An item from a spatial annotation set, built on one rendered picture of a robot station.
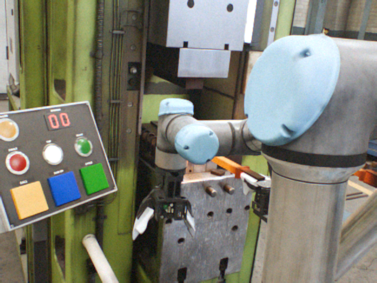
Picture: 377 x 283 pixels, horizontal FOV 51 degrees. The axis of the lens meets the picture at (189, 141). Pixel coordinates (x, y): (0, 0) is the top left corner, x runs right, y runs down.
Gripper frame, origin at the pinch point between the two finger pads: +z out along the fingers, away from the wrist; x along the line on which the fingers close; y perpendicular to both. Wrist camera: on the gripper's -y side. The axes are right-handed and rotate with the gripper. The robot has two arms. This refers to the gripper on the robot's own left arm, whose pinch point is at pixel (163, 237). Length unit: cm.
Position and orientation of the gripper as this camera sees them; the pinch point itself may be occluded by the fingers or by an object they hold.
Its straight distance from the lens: 103.5
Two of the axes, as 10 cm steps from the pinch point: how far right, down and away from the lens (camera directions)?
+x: 9.7, 0.2, 2.5
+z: -0.9, 9.5, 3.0
